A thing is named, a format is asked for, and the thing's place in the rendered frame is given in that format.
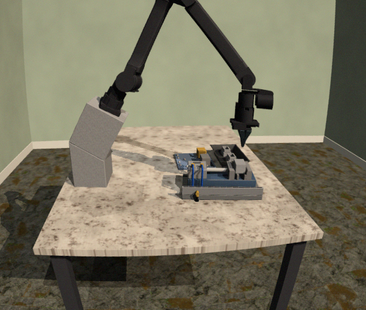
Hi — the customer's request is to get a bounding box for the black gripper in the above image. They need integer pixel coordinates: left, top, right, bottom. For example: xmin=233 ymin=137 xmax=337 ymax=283
xmin=230 ymin=106 xmax=259 ymax=147

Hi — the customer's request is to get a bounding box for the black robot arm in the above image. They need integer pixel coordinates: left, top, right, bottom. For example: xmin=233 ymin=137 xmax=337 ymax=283
xmin=99 ymin=0 xmax=273 ymax=120

